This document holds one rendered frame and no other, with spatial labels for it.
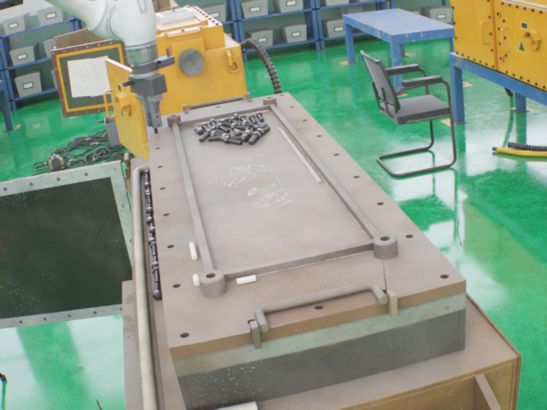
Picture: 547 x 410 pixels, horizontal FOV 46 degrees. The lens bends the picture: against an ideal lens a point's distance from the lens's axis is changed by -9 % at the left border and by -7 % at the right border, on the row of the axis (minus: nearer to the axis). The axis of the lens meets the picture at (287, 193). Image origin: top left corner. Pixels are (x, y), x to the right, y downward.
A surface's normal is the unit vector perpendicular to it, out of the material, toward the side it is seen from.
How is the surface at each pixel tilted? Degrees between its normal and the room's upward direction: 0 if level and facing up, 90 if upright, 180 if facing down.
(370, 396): 0
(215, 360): 90
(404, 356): 90
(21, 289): 90
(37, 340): 0
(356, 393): 0
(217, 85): 90
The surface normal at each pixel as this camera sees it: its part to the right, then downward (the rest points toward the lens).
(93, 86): -0.07, 0.40
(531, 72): -0.96, 0.20
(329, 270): -0.12, -0.92
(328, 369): 0.21, 0.35
